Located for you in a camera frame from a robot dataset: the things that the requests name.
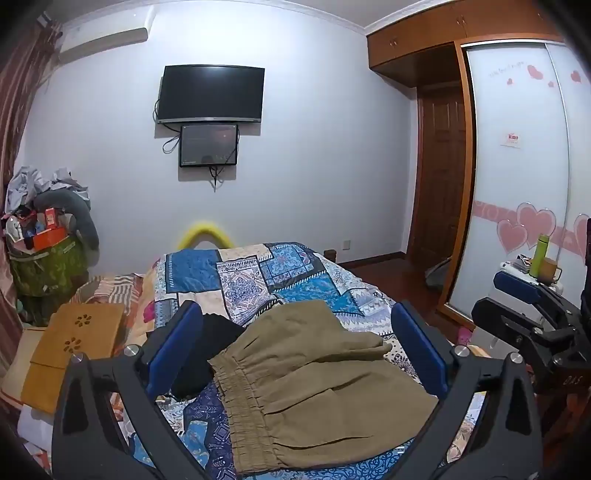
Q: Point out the striped pink blanket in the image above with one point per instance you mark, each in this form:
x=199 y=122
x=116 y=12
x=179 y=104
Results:
x=111 y=288

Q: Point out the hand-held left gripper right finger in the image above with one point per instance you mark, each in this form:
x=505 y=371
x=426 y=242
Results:
x=418 y=350

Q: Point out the brown mug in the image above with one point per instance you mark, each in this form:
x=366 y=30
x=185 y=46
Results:
x=549 y=271

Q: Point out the striped red curtain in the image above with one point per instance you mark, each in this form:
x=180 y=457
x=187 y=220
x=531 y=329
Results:
x=18 y=115

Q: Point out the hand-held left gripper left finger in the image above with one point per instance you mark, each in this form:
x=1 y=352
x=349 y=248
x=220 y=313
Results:
x=178 y=341

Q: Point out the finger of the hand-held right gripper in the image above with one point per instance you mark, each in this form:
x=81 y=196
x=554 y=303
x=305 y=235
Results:
x=517 y=282
x=503 y=318

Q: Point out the khaki pants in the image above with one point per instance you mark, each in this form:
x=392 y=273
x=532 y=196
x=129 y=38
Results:
x=323 y=392

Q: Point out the brown wooden door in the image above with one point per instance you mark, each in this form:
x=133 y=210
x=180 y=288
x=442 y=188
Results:
x=438 y=184

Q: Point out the pink plastic object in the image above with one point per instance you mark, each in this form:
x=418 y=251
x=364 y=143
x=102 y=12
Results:
x=463 y=336

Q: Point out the pile of grey clothes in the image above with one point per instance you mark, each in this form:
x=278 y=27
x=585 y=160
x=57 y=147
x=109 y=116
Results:
x=27 y=184

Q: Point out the wooden lap desk board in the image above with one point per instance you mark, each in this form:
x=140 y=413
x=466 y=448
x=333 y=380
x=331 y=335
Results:
x=69 y=350

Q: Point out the wooden bed post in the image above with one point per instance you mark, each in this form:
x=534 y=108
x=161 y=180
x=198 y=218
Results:
x=329 y=254

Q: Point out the orange box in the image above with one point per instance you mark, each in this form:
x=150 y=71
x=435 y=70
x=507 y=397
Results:
x=51 y=237

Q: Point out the grey neck pillow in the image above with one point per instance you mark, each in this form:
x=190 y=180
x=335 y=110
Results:
x=85 y=221

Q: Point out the black cloth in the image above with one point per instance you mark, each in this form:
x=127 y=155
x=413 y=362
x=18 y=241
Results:
x=207 y=350

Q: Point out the wooden overhead cabinet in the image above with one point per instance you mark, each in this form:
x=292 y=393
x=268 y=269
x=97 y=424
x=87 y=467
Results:
x=415 y=41

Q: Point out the blue patchwork quilt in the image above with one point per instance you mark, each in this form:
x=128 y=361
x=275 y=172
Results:
x=286 y=277

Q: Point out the white sliding-door wardrobe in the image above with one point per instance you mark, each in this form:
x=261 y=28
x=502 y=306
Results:
x=508 y=184

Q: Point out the green bottle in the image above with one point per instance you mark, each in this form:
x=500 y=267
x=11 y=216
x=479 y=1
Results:
x=539 y=256

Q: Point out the small black wall monitor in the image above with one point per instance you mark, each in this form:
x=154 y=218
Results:
x=207 y=145

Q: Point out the green patterned bag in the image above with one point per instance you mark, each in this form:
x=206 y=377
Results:
x=46 y=272

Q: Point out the white air conditioner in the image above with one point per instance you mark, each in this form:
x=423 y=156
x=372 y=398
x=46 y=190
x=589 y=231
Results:
x=101 y=44

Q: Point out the black wall television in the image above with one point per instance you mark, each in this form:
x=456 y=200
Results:
x=210 y=94

